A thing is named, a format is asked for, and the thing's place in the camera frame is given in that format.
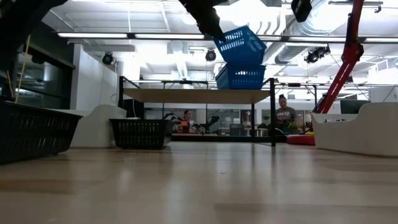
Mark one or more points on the small potted plant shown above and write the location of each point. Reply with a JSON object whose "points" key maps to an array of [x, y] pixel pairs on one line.
{"points": [[293, 127]]}

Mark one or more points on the silver ventilation duct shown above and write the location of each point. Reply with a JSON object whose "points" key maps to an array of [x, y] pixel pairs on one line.
{"points": [[298, 49]]}

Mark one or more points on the wooden shelf with black frame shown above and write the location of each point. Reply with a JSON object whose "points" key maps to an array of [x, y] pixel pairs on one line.
{"points": [[196, 96]]}

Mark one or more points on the person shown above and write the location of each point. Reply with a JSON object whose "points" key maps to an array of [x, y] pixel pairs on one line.
{"points": [[286, 115], [188, 116]]}

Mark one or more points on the black computer monitor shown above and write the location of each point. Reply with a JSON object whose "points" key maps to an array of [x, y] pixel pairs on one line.
{"points": [[354, 106]]}

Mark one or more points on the white cabinet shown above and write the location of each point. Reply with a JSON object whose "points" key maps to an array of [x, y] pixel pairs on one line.
{"points": [[381, 95]]}

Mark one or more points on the red boom stand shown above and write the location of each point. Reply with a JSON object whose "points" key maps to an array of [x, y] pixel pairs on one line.
{"points": [[351, 53]]}

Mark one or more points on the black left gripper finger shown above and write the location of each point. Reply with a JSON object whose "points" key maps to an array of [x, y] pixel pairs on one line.
{"points": [[205, 18]]}

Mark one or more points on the black background robot arm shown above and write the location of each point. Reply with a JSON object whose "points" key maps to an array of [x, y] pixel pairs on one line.
{"points": [[211, 121], [171, 116]]}

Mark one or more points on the black slotted plastic basket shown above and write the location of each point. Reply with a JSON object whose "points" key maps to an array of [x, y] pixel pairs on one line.
{"points": [[37, 133], [140, 133]]}

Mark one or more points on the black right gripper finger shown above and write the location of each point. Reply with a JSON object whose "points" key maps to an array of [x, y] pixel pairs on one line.
{"points": [[301, 8]]}

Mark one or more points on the blue slotted plastic basket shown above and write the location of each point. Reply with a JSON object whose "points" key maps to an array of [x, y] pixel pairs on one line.
{"points": [[244, 77], [241, 46]]}

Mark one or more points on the black flat panel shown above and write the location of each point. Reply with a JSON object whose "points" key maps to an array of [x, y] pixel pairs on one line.
{"points": [[133, 109]]}

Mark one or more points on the black track spotlight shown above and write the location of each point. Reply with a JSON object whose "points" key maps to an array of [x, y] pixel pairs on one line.
{"points": [[107, 58], [312, 56], [210, 55]]}

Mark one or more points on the white plastic bin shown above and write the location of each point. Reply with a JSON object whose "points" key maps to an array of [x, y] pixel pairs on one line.
{"points": [[99, 127], [342, 137]]}

